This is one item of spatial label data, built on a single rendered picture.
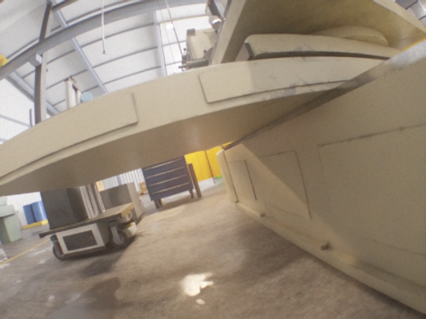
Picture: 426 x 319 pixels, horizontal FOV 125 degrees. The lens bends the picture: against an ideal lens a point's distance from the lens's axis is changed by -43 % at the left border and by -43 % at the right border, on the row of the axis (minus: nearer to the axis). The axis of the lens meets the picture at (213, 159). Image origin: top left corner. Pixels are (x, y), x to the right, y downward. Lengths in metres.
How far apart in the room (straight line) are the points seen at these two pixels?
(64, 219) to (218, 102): 1.78
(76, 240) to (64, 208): 0.30
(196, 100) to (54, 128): 0.33
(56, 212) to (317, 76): 2.04
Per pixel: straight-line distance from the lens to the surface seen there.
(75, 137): 0.45
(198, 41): 2.12
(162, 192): 3.37
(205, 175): 4.49
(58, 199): 1.97
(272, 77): 0.48
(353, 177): 0.60
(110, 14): 6.73
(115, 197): 2.73
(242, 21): 0.59
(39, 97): 6.93
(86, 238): 1.83
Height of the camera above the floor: 0.50
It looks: 1 degrees up
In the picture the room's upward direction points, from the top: 17 degrees counter-clockwise
